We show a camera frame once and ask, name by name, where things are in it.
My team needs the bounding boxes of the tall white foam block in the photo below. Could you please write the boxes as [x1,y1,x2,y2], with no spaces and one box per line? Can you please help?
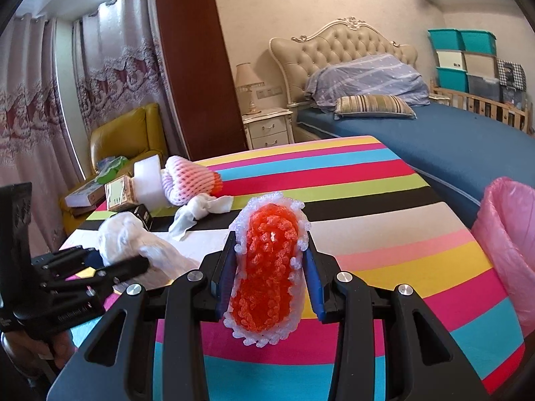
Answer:
[133,155,170,212]

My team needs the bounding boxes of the knotted white tissue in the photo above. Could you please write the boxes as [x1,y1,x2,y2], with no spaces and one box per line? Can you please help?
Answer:
[168,193,234,240]

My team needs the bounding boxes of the colourful striped bed cover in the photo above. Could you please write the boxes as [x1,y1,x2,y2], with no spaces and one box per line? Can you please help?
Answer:
[58,135,527,401]

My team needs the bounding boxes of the pink lace curtain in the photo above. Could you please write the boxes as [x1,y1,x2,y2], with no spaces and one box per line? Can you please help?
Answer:
[1,14,82,256]
[73,0,187,157]

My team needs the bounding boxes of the white bedside cabinet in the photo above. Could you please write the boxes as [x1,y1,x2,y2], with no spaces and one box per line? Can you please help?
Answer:
[242,108,295,150]

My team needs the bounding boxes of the pink trash bag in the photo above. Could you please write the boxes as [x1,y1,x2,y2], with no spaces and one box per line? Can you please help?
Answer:
[471,176,535,336]

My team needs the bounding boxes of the yellow leather armchair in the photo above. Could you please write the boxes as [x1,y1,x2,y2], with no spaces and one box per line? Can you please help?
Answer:
[59,103,169,236]

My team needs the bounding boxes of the lilac patterned pillow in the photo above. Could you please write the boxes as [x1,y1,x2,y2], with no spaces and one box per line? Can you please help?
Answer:
[304,53,430,112]

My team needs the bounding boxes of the striped brown cushion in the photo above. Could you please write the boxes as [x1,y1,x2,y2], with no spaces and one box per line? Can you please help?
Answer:
[334,95,416,120]

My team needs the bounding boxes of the blue bed sheet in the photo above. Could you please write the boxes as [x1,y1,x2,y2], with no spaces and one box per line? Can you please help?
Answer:
[297,102,534,227]

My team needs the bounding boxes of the person's left hand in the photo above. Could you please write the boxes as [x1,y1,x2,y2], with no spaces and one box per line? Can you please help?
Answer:
[1,331,76,369]

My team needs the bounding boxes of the pink lace curtain left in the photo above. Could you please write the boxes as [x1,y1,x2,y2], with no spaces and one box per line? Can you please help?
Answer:
[1,14,82,256]

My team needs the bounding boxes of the white plastic bag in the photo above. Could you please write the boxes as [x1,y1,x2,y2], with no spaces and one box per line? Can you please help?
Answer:
[96,212,200,291]

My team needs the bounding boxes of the pink orange foam fruit net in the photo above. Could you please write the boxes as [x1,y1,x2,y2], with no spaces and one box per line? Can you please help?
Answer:
[223,192,311,349]

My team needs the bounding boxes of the wooden crib rail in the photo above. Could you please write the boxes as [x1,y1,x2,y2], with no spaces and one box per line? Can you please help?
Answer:
[429,81,531,135]

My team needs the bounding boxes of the green plastic bag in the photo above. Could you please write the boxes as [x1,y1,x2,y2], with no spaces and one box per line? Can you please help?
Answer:
[95,156,128,185]

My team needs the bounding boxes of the beige tufted headboard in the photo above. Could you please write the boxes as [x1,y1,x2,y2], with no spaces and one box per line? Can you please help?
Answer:
[269,16,418,109]

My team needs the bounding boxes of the black product box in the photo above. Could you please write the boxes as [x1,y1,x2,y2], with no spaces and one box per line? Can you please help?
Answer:
[125,204,153,231]

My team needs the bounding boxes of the pink lace curtain right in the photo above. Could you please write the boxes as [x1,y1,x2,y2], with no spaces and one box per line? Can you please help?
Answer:
[73,0,187,157]

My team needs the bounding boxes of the stacked teal storage boxes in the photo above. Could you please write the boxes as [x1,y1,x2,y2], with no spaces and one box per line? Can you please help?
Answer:
[428,28,501,102]

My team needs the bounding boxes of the white flat box on armchair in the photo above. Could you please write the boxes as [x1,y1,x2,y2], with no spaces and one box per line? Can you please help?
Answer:
[65,181,105,208]

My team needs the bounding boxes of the dark red wooden wardrobe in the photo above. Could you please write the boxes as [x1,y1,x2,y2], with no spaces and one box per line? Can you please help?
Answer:
[155,0,247,160]

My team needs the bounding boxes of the small brown cardboard box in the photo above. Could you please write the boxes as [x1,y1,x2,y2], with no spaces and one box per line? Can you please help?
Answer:
[104,175,138,212]

